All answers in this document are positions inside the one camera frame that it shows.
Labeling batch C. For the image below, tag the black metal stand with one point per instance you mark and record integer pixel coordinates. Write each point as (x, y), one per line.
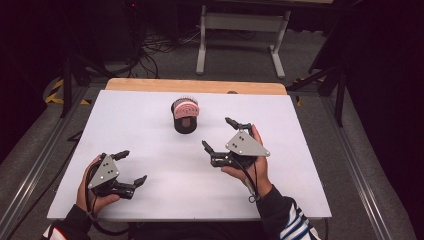
(340, 97)
(66, 87)

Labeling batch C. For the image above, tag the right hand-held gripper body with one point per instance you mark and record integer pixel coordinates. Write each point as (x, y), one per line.
(245, 146)

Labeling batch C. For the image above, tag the grey metal desk frame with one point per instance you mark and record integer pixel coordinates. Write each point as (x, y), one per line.
(243, 22)

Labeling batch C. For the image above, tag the person's right hand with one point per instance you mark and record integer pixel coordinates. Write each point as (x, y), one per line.
(256, 176)

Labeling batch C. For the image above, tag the white board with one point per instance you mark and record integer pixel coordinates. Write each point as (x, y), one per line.
(173, 186)

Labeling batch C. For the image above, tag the black mesh pen holder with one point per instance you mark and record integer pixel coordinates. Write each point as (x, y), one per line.
(178, 129)

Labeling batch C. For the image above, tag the person's dark clothed lap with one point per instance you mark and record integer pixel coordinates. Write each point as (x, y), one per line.
(200, 233)

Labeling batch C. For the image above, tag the person's left hand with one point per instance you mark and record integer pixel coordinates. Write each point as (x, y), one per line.
(100, 201)

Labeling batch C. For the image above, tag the aluminium floor rail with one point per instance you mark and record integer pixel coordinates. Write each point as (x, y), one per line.
(353, 170)
(36, 166)

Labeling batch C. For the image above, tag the wooden table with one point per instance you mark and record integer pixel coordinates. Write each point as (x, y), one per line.
(196, 86)

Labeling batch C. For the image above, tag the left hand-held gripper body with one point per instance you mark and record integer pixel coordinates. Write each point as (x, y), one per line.
(105, 173)

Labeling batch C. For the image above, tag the yellow black hazard tape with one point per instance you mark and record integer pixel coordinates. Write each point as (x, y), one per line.
(53, 97)
(298, 100)

